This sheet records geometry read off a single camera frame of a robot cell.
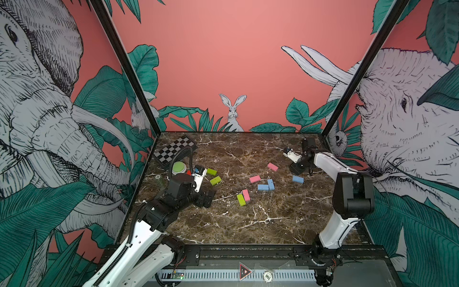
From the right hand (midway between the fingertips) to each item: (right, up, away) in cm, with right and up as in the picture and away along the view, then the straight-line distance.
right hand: (296, 161), depth 97 cm
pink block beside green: (-28, -17, -7) cm, 34 cm away
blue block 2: (0, -9, -1) cm, 10 cm away
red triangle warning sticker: (-30, -42, -27) cm, 59 cm away
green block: (-45, -11, 0) cm, 46 cm away
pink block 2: (-10, -4, +6) cm, 12 cm away
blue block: (-19, -14, -3) cm, 23 cm away
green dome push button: (-68, -4, +7) cm, 68 cm away
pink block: (-23, -10, +1) cm, 25 cm away
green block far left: (-48, -6, +4) cm, 49 cm away
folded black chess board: (-75, +4, +7) cm, 76 cm away
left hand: (-45, -8, -25) cm, 52 cm away
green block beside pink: (-31, -19, -7) cm, 37 cm away
